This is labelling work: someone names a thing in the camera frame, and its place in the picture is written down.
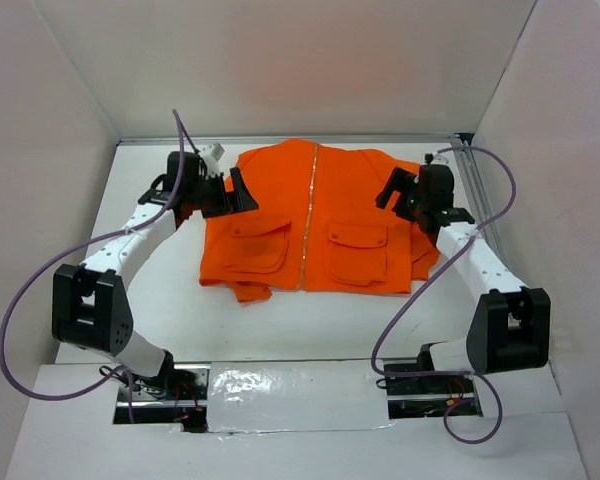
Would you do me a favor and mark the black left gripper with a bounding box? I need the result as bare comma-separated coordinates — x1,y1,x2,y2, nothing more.
187,167,258,220

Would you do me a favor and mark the orange jacket with pink lining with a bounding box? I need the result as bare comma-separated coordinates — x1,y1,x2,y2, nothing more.
199,139,439,303

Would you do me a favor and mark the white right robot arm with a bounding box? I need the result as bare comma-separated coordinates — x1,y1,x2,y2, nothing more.
376,164,551,392

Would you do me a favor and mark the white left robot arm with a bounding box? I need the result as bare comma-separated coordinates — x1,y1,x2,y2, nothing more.
52,144,258,399

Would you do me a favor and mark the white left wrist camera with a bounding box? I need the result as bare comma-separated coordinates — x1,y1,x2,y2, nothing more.
199,143,224,179

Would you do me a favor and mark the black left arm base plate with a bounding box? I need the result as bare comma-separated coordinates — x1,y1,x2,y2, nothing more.
113,363,211,433

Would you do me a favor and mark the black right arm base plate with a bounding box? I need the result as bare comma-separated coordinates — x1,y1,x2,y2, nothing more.
376,375,479,420

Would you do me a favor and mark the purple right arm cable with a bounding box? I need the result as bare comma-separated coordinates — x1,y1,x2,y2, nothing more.
370,145,519,444

